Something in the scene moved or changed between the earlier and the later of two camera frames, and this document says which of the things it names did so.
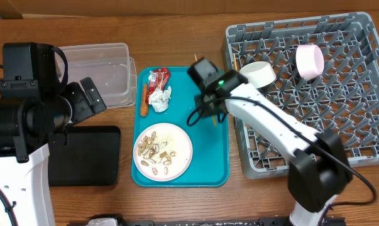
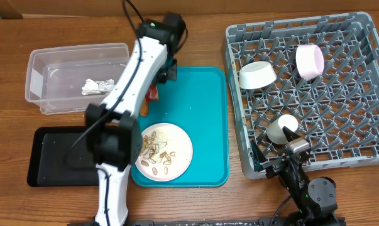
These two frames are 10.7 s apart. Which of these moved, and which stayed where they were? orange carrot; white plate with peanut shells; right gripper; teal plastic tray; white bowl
Moved: right gripper
Stayed: white plate with peanut shells; orange carrot; teal plastic tray; white bowl
